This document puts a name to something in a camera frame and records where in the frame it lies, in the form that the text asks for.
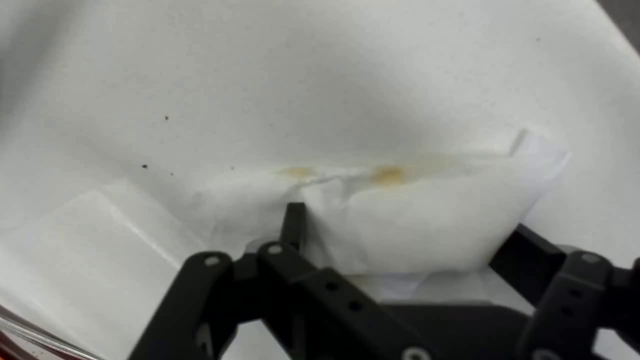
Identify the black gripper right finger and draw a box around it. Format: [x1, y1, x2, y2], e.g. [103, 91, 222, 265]
[489, 222, 640, 360]

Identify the white paper sheet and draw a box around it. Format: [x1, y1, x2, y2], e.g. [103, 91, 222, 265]
[0, 182, 222, 360]

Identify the white paper napkin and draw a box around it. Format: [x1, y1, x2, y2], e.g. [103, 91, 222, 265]
[191, 127, 573, 301]

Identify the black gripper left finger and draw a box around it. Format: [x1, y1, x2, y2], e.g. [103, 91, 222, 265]
[129, 201, 432, 360]

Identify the red and white paper stack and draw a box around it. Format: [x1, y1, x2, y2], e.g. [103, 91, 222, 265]
[0, 303, 88, 360]

